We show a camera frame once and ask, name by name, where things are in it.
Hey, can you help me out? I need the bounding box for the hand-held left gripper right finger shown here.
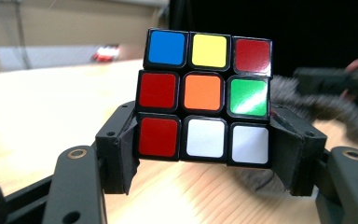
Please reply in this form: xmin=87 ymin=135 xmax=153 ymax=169
xmin=268 ymin=104 xmax=329 ymax=197

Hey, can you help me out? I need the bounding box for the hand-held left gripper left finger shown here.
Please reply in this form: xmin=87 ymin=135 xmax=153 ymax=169
xmin=94 ymin=101 xmax=141 ymax=196

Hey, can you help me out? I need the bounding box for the grey fluffy cloth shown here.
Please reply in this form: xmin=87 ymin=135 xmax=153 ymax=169
xmin=229 ymin=74 xmax=358 ymax=194

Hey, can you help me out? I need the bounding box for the multicoloured puzzle cube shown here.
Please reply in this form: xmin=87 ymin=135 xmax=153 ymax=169
xmin=135 ymin=28 xmax=274 ymax=169

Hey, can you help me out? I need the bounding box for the dark curtain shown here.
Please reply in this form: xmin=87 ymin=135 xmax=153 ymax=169
xmin=167 ymin=0 xmax=358 ymax=78

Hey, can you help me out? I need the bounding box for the red drink can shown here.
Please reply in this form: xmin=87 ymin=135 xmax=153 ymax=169
xmin=91 ymin=45 xmax=121 ymax=63

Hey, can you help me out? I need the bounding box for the black hanging cable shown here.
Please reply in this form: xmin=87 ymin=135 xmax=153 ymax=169
xmin=12 ymin=0 xmax=34 ymax=70

